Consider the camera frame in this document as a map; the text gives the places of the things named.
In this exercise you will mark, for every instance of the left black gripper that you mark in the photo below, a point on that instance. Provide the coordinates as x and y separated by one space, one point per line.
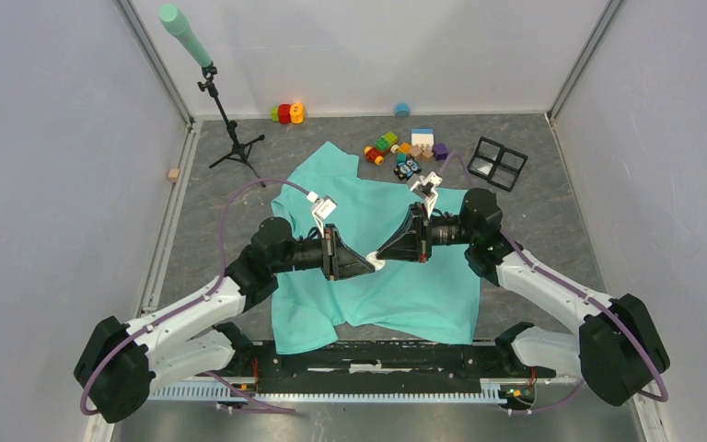
340 261

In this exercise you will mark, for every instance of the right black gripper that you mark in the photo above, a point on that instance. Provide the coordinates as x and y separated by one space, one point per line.
412 242

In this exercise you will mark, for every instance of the yellow landscape brooch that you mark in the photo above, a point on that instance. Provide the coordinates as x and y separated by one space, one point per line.
374 261

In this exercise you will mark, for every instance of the teal t-shirt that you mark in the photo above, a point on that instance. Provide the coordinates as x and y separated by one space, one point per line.
437 301

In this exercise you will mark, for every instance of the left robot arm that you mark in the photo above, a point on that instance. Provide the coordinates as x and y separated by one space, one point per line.
123 362

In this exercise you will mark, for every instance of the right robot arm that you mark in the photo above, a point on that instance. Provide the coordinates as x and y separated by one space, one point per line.
611 343

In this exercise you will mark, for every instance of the black owl toy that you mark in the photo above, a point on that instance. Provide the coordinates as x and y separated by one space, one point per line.
406 169

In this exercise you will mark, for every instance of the small tan wooden blocks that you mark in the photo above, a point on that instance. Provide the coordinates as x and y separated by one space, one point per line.
421 152

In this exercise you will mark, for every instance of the purple cube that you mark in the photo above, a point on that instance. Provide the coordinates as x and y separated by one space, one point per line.
440 152

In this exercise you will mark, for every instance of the colourful toy brick train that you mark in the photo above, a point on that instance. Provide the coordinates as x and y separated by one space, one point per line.
388 143

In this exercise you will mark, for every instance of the blue white block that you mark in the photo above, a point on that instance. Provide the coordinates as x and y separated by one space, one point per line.
423 137

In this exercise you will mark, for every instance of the left black display case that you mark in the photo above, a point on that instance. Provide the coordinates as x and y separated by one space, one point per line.
485 158

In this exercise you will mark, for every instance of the black display case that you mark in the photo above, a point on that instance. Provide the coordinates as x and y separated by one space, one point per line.
485 158
507 167

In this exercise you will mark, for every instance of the right black display case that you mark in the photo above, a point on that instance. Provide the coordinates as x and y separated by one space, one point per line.
507 167

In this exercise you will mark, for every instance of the blue round toy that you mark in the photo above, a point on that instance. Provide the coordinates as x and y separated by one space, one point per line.
402 110

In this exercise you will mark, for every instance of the black tripod stand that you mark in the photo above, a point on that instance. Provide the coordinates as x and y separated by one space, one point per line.
239 152

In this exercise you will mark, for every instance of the red orange green toy rings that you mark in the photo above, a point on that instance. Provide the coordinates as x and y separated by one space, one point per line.
288 113

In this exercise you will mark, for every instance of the green microphone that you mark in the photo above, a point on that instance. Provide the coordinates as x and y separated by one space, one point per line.
178 26

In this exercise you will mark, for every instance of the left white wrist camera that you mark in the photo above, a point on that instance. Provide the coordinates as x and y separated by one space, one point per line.
320 208

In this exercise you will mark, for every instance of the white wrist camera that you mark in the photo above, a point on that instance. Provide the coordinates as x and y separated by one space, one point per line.
320 208
426 188

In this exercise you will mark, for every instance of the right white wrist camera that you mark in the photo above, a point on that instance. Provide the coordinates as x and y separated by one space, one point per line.
426 188

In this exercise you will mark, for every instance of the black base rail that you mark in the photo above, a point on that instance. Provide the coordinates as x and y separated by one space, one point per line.
383 366

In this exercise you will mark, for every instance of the white cable duct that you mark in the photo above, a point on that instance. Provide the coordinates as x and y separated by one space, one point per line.
213 390

